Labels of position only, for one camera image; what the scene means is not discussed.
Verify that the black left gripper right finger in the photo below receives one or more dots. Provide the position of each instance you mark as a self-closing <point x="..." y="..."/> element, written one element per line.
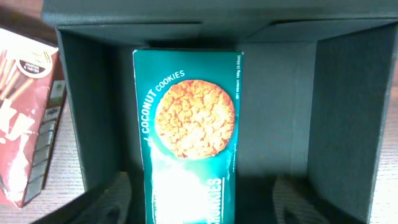
<point x="320" y="199"/>

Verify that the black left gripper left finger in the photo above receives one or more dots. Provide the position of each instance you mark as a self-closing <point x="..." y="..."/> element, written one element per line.
<point x="107" y="203"/>

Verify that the teal coconut cookies box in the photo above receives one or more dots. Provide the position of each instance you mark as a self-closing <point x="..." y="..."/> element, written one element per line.
<point x="188" y="107"/>

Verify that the black container box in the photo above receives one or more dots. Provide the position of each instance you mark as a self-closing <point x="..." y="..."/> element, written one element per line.
<point x="315" y="90"/>

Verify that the brown Pocky box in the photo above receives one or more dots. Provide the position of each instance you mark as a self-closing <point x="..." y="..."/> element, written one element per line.
<point x="33" y="91"/>

